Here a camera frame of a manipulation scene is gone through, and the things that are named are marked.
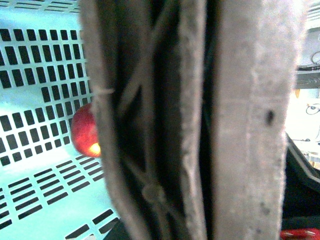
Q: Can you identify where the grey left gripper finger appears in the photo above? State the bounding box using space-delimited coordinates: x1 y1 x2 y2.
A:
212 0 308 240

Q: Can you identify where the red apple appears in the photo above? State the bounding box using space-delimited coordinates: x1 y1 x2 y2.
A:
71 103 101 158

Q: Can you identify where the light blue plastic basket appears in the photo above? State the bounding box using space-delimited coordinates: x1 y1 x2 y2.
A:
0 0 119 240

